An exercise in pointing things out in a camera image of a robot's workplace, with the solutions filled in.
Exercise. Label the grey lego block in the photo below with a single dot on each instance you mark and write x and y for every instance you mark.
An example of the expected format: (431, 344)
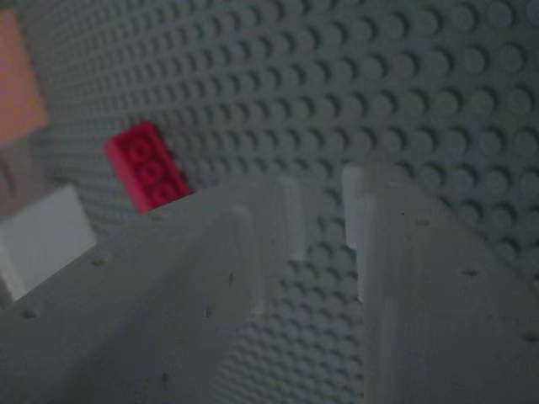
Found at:
(42, 240)

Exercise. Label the small red brick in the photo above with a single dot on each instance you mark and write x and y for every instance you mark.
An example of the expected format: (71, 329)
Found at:
(143, 168)

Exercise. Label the grey studded Lego baseplate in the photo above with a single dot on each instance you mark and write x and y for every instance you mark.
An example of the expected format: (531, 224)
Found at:
(337, 84)

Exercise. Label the orange lego block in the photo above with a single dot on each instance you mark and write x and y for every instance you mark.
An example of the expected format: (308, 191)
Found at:
(19, 84)

